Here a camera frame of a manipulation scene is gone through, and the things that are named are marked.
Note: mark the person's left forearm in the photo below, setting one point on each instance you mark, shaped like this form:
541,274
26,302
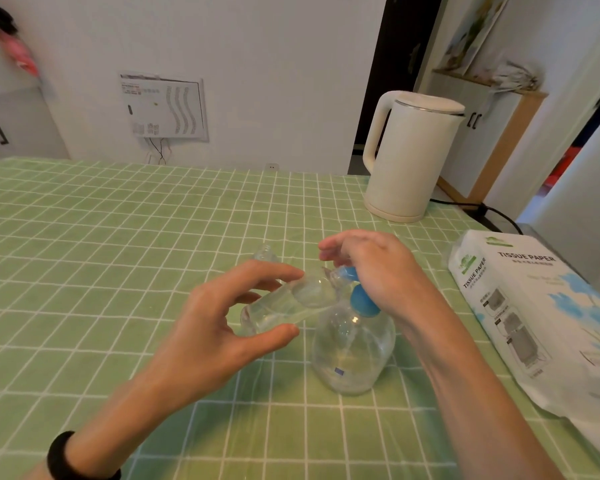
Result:
105,439

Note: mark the leaning framed picture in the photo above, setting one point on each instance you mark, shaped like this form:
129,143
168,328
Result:
472,34

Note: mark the white tissue paper pack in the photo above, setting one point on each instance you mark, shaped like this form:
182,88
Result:
522,309

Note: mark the white wall panel cover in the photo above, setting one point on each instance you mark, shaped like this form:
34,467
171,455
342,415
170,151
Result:
162,104

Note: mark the white door wooden side cabinet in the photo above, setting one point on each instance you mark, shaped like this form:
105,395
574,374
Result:
475,144

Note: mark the person's left hand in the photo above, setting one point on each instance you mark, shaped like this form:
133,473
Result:
205,344

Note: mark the pink hanging item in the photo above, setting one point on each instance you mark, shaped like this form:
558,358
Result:
22,54

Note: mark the green checked tablecloth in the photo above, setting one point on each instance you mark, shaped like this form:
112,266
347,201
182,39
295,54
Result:
80,304

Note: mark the crumpled grey paper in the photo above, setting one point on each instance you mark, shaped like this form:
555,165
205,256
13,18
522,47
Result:
515,77

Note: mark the black wrist band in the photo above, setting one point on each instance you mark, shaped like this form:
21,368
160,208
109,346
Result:
60,459

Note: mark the small clear plastic bottle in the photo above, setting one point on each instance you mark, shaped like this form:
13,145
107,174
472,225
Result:
266,253
292,302

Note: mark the large clear bottle blue pump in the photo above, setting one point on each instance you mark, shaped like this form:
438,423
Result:
352,352

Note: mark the red object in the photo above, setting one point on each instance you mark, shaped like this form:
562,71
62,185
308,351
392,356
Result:
562,167

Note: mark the person's right forearm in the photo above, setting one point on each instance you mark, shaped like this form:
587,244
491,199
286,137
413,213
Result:
490,412

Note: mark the person's right hand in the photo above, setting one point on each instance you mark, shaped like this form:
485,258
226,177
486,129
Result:
392,277

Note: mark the cream electric kettle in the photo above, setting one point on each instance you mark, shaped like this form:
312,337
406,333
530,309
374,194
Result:
410,157

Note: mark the wooden top white cabinet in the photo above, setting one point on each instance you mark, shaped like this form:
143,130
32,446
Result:
17,124

